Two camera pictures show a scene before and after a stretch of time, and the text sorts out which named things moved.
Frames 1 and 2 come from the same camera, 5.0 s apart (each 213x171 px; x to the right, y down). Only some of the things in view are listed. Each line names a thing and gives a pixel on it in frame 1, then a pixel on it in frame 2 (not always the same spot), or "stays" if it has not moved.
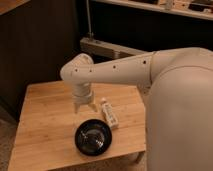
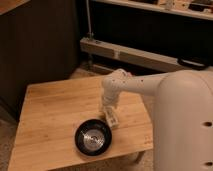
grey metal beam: [107, 49] stays
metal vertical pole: [89, 32] stays
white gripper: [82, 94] to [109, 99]
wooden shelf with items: [197, 8] stays
